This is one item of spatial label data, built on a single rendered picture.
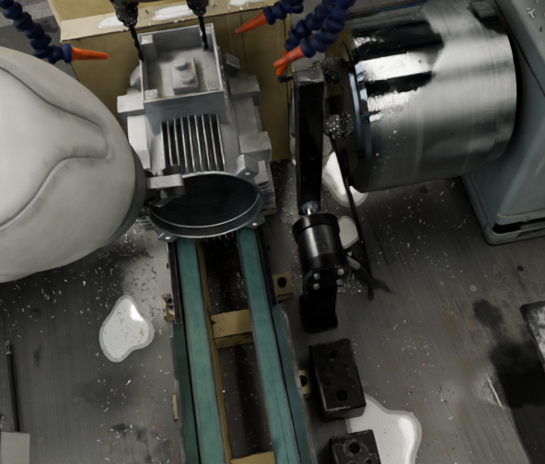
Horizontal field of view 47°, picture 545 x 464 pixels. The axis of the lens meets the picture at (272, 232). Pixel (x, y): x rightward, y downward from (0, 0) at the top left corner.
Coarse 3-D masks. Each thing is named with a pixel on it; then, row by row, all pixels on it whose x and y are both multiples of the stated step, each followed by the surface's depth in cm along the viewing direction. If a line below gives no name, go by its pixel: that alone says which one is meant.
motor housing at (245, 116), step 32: (128, 128) 84; (160, 128) 78; (192, 128) 79; (224, 128) 80; (256, 128) 82; (160, 160) 78; (192, 160) 75; (224, 160) 75; (192, 192) 92; (224, 192) 92; (256, 192) 86; (160, 224) 86; (192, 224) 89; (224, 224) 90
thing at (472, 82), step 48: (432, 0) 80; (480, 0) 82; (336, 48) 82; (384, 48) 75; (432, 48) 75; (480, 48) 75; (336, 96) 88; (384, 96) 75; (432, 96) 75; (480, 96) 76; (336, 144) 98; (384, 144) 77; (432, 144) 78; (480, 144) 79
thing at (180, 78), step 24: (144, 48) 81; (168, 48) 83; (192, 48) 83; (216, 48) 79; (144, 72) 78; (168, 72) 81; (192, 72) 80; (216, 72) 81; (144, 96) 76; (168, 96) 79; (192, 96) 75; (216, 96) 76; (168, 120) 78; (192, 120) 79; (216, 120) 80
